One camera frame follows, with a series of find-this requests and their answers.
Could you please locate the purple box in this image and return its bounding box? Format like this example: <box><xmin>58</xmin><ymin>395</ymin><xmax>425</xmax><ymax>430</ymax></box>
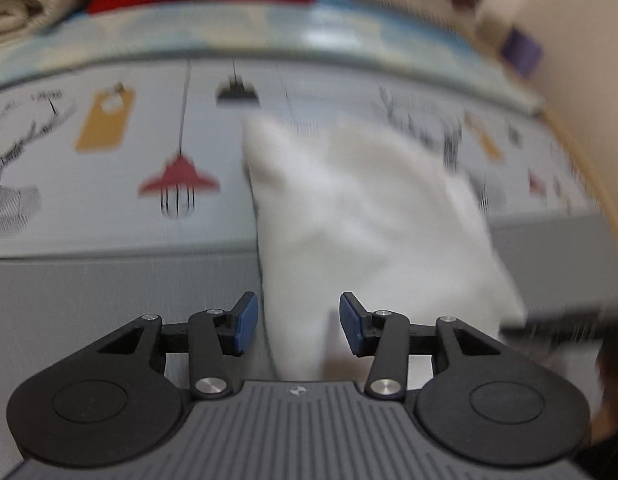
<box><xmin>501</xmin><ymin>27</ymin><xmax>544</xmax><ymax>78</ymax></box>

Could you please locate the light blue patterned sheet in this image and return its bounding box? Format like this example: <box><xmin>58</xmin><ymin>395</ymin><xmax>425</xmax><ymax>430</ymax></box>
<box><xmin>0</xmin><ymin>0</ymin><xmax>544</xmax><ymax>116</ymax></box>

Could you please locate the white shirt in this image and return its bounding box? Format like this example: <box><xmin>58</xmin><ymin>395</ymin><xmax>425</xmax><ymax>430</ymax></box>
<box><xmin>241</xmin><ymin>112</ymin><xmax>527</xmax><ymax>383</ymax></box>

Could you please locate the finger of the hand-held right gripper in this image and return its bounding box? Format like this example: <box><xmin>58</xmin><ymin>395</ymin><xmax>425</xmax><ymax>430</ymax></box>
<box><xmin>501</xmin><ymin>302</ymin><xmax>618</xmax><ymax>348</ymax></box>

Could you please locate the deer printed bed sheet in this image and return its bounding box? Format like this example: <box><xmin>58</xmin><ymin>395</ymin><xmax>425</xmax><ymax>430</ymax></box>
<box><xmin>0</xmin><ymin>55</ymin><xmax>610</xmax><ymax>261</ymax></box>

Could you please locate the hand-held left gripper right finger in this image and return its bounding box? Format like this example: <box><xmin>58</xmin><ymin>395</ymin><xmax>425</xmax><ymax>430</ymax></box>
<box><xmin>340</xmin><ymin>292</ymin><xmax>510</xmax><ymax>401</ymax></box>

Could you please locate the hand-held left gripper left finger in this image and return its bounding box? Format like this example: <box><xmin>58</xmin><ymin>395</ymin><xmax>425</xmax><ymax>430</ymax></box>
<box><xmin>89</xmin><ymin>291</ymin><xmax>260</xmax><ymax>401</ymax></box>

